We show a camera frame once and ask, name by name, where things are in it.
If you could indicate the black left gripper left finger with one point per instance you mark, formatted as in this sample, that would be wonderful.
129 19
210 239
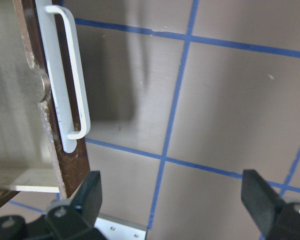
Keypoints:
88 198

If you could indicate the white drawer handle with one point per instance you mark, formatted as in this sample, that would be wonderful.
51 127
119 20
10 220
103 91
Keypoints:
46 12

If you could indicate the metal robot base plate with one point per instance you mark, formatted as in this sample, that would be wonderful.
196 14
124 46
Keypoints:
118 229

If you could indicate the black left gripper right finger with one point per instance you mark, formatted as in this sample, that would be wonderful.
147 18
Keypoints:
262 202

